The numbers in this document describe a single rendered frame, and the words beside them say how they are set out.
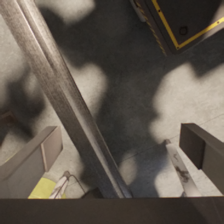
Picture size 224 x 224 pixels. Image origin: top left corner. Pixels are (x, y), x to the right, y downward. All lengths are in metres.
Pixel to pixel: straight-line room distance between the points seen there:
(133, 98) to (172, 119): 0.30
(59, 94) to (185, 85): 0.91
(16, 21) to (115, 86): 0.80
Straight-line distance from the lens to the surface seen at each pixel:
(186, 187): 0.84
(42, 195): 1.46
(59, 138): 0.16
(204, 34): 0.78
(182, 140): 0.17
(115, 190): 0.38
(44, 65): 0.30
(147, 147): 1.21
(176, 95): 1.11
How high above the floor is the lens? 1.03
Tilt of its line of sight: 70 degrees down
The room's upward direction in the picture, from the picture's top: 165 degrees counter-clockwise
